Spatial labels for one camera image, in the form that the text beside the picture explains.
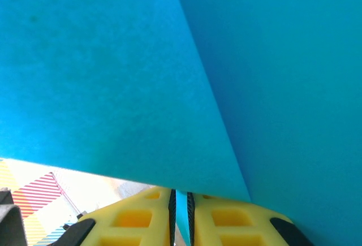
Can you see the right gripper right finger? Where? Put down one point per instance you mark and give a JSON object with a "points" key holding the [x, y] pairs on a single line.
{"points": [[232, 226]]}

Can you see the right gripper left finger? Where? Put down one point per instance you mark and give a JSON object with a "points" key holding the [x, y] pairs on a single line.
{"points": [[133, 220]]}

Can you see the blue paper sheet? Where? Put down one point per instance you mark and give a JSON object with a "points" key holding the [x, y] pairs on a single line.
{"points": [[141, 73]]}

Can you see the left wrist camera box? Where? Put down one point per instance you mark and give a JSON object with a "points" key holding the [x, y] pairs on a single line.
{"points": [[12, 223]]}

